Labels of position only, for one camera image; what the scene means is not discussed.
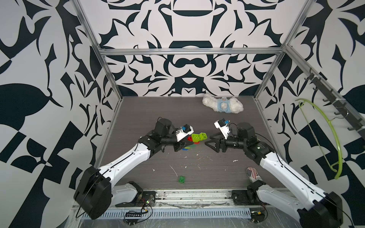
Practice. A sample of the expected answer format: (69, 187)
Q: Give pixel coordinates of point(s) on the white plush toy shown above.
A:
(223, 105)

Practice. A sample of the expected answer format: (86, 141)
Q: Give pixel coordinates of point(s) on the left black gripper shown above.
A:
(181, 144)

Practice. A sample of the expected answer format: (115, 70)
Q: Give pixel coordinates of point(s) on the lime long lego brick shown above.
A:
(196, 138)

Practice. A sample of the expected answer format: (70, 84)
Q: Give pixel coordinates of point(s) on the dark green small square brick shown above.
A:
(181, 179)

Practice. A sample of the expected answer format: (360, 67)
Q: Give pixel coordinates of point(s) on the black connector box right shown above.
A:
(257, 217)

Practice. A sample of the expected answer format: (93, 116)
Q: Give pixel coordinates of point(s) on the red lego brick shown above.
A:
(190, 139)

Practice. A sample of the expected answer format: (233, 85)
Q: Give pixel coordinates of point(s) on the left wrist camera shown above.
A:
(183, 132)

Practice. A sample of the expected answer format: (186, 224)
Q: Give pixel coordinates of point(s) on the black connector box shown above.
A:
(133, 215)
(257, 217)

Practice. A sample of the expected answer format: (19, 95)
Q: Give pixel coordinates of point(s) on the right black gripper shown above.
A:
(218, 140)

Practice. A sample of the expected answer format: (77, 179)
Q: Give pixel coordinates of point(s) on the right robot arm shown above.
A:
(311, 206)

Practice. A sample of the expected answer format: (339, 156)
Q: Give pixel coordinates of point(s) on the green plastic hanger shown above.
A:
(322, 135)

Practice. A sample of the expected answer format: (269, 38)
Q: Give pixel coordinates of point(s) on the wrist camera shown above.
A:
(223, 126)
(183, 132)

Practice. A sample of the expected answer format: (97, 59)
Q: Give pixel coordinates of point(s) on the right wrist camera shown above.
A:
(223, 126)

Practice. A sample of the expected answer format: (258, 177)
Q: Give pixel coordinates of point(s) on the black wall hook rack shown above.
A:
(344, 110)

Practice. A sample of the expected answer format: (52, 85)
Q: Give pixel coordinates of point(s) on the lime square lego brick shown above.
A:
(203, 136)

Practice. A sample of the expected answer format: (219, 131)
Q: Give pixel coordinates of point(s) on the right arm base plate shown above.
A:
(246, 197)

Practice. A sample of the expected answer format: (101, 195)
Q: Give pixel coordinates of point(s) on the american flag item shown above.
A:
(253, 174)

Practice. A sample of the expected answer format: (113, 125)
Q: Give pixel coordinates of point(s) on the black connector box left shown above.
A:
(133, 215)

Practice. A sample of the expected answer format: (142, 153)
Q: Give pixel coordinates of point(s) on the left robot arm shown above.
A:
(98, 190)

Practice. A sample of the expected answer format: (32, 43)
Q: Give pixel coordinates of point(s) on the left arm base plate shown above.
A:
(141, 198)

